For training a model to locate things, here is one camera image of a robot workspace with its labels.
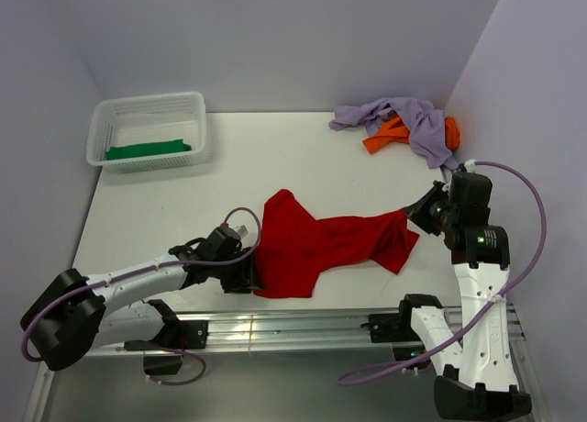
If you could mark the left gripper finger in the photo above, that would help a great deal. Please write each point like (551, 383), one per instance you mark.
(230, 288)
(252, 274)

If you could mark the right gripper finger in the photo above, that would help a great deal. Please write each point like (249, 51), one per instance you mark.
(420, 210)
(440, 189)

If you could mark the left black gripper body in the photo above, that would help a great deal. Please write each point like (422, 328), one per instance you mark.
(233, 272)

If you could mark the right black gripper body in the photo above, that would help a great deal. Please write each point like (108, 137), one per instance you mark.
(436, 219)

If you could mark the red t-shirt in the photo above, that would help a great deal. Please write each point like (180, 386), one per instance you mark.
(295, 248)

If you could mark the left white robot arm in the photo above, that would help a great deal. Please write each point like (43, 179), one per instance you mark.
(78, 313)

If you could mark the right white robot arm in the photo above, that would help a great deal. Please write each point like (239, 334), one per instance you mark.
(476, 379)

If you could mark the lavender t-shirt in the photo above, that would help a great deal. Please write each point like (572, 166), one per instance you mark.
(425, 122)

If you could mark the orange t-shirt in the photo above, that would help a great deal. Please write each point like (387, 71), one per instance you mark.
(395, 131)

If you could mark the rolled green t-shirt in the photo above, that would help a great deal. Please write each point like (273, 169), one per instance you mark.
(147, 149)

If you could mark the white plastic basket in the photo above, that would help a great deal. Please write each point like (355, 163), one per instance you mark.
(149, 118)

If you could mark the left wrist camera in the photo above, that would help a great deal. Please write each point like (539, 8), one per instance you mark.
(223, 244)

